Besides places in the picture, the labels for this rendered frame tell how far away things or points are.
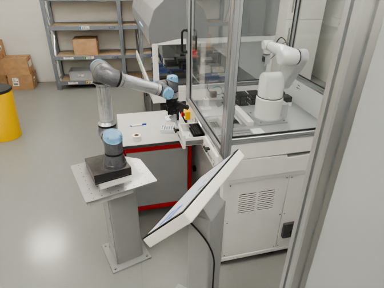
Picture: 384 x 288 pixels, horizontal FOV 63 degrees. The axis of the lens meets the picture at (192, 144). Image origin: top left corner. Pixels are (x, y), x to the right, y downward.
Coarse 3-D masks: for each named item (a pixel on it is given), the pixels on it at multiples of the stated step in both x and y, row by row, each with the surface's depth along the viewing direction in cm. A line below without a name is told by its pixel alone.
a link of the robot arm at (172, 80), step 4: (168, 76) 210; (172, 76) 210; (176, 76) 210; (168, 80) 209; (172, 80) 208; (176, 80) 209; (172, 84) 209; (176, 84) 211; (172, 88) 211; (176, 88) 212; (176, 92) 213
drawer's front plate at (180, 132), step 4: (176, 124) 240; (176, 128) 242; (180, 128) 229; (180, 132) 227; (180, 136) 229; (184, 136) 219; (180, 140) 231; (184, 140) 220; (184, 144) 222; (184, 148) 223
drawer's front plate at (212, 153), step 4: (204, 136) 218; (204, 140) 219; (208, 140) 213; (204, 144) 220; (208, 144) 210; (212, 148) 204; (212, 152) 202; (216, 152) 199; (208, 156) 213; (212, 156) 203; (216, 156) 195; (212, 160) 204; (216, 160) 196; (212, 164) 205; (216, 164) 197
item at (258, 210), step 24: (192, 168) 284; (216, 192) 215; (240, 192) 203; (264, 192) 208; (288, 192) 214; (240, 216) 214; (264, 216) 220; (288, 216) 226; (240, 240) 226; (264, 240) 232; (288, 240) 239
